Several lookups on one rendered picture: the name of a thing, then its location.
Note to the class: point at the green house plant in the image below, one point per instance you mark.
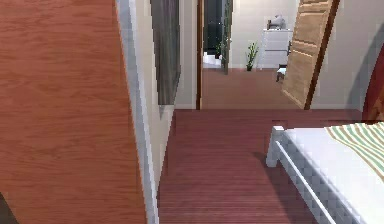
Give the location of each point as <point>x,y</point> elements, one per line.
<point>251,56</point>

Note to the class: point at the dark green room door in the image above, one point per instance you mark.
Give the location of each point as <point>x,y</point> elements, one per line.
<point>226,33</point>

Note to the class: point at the small dark chair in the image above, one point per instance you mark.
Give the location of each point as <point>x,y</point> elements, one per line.
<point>281,73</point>

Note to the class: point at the white chest of drawers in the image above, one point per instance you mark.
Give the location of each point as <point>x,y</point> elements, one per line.
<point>276,46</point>

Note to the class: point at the grey object on drawers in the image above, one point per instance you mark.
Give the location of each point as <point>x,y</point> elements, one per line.
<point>276,22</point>

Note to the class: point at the light wooden room door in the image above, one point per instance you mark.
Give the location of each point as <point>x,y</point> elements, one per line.
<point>305,50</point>

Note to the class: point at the reddish brown wooden cupboard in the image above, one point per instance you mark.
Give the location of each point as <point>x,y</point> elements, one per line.
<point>63,110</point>

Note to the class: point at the white bed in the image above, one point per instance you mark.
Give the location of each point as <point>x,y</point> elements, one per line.
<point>320,170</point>

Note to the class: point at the green striped blanket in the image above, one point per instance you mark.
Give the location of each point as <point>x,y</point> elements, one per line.
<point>361,141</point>

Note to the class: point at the red round wooden furniture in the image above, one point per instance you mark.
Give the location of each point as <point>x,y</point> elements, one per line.
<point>375,90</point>

